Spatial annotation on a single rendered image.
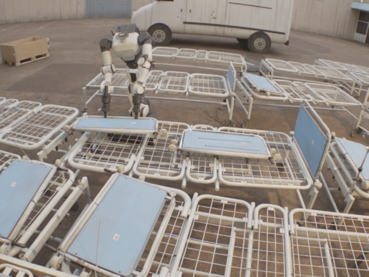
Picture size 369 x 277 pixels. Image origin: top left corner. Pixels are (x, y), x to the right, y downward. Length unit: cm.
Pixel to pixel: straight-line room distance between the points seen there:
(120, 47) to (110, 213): 166
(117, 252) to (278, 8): 914
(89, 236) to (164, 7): 821
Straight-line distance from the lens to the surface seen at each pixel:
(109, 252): 144
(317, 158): 223
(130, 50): 273
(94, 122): 248
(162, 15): 913
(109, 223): 156
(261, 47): 968
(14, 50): 777
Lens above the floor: 171
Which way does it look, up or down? 27 degrees down
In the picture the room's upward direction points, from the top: 5 degrees clockwise
